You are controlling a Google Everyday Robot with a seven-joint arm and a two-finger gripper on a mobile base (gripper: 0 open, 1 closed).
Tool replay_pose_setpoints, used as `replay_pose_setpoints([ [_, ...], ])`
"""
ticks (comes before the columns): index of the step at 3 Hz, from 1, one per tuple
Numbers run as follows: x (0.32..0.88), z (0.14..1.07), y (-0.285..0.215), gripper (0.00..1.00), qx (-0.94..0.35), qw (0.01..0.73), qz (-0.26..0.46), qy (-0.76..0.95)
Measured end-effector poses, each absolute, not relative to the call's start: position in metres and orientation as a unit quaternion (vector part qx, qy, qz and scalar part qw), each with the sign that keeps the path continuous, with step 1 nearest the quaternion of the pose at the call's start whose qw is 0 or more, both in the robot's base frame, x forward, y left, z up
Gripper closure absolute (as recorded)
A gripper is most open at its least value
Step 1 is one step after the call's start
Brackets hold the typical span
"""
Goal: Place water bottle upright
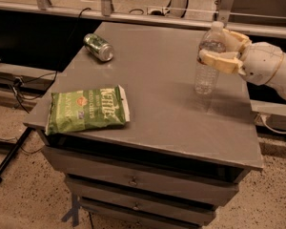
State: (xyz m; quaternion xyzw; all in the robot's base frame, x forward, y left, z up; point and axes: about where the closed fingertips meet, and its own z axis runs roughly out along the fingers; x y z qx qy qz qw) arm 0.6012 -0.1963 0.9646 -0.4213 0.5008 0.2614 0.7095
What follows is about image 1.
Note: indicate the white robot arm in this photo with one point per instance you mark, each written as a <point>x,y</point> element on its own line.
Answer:
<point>278,80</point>

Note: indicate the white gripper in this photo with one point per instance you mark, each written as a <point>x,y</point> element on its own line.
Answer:
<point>261,63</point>

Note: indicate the black metal stand leg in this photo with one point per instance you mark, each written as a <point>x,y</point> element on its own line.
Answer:
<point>13,151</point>

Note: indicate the green Kettle chips bag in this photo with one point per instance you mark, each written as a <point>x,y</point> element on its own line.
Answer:
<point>87,110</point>

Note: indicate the white power strip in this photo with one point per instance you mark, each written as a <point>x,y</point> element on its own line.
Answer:
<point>159,11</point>

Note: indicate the green soda can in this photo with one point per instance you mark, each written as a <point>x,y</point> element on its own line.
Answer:
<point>98,47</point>

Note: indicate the grey drawer cabinet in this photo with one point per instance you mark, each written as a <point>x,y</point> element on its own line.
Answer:
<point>181,155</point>

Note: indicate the clear plastic water bottle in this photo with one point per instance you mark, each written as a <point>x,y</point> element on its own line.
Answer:
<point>206,76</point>

